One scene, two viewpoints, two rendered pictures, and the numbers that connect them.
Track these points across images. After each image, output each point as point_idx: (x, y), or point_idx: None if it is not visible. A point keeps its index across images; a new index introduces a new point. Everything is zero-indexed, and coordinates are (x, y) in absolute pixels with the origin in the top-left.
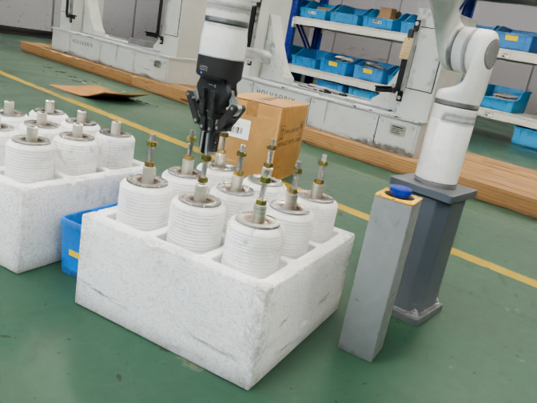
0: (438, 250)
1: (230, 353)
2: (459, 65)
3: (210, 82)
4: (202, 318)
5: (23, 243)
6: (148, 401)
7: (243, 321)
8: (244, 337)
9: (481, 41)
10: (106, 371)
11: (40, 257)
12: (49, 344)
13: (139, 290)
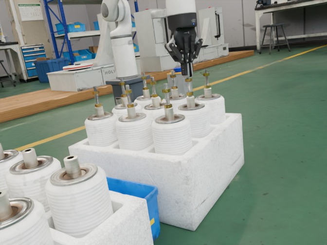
0: None
1: (239, 154)
2: (122, 16)
3: (185, 31)
4: (232, 151)
5: None
6: (275, 183)
7: (239, 134)
8: (241, 141)
9: (128, 3)
10: (263, 198)
11: None
12: (255, 224)
13: (215, 171)
